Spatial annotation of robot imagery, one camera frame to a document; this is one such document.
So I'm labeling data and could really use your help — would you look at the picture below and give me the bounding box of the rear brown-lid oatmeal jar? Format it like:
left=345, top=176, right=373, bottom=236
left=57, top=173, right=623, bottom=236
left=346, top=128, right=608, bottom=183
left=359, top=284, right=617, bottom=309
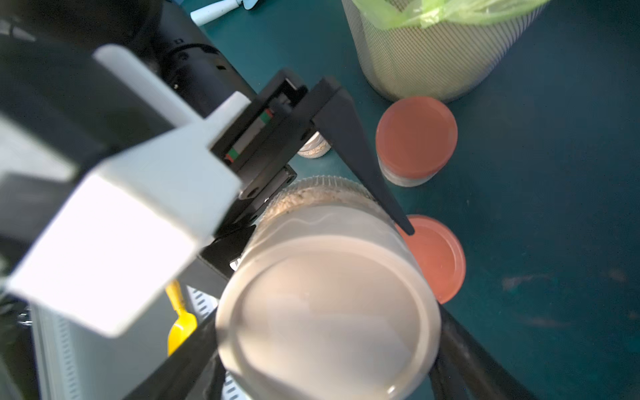
left=375, top=97, right=458, bottom=188

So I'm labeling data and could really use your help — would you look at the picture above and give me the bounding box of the light blue spatula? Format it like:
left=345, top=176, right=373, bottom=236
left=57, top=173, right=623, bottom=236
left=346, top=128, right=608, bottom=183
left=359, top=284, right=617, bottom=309
left=190, top=0, right=258, bottom=27

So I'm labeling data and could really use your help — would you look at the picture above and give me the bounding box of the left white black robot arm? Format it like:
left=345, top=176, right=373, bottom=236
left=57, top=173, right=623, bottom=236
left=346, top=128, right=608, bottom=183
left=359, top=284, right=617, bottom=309
left=1, top=1, right=414, bottom=292

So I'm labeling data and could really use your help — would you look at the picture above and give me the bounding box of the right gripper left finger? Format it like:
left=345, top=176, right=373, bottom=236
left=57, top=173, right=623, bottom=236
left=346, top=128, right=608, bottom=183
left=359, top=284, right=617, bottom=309
left=126, top=312, right=225, bottom=399

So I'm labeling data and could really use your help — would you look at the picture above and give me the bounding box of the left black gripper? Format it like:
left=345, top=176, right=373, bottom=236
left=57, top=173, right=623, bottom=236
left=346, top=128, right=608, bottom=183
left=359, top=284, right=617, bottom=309
left=197, top=68, right=415, bottom=298

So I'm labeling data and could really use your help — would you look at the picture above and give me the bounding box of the beige-lid oatmeal jar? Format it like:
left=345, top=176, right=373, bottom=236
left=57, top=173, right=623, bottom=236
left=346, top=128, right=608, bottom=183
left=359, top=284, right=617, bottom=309
left=298, top=132, right=331, bottom=159
left=216, top=176, right=441, bottom=399

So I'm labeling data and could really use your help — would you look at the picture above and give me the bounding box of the mesh waste bin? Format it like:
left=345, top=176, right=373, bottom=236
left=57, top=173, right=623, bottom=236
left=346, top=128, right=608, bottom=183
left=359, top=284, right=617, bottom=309
left=343, top=1, right=547, bottom=103

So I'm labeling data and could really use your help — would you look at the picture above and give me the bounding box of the yellow scoop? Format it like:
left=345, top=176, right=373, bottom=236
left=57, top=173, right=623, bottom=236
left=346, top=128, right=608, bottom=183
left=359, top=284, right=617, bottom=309
left=165, top=280, right=198, bottom=356

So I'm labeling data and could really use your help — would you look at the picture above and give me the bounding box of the brown-lid oatmeal jar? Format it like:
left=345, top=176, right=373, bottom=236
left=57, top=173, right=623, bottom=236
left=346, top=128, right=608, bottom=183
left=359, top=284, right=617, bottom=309
left=375, top=97, right=458, bottom=188
left=398, top=214, right=467, bottom=304

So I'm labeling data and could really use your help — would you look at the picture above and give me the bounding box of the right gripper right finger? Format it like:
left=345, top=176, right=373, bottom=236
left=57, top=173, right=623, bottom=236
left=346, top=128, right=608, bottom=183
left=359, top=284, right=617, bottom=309
left=429, top=307, right=536, bottom=399

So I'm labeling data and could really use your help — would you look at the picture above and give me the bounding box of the green plastic bin liner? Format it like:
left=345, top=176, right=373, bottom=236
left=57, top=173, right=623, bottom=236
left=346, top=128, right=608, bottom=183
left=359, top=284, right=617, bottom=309
left=353, top=0, right=547, bottom=30

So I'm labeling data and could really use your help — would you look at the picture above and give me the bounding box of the right brown-lid oatmeal jar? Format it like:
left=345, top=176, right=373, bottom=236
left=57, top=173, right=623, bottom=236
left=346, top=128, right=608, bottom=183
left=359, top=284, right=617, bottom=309
left=398, top=214, right=467, bottom=304

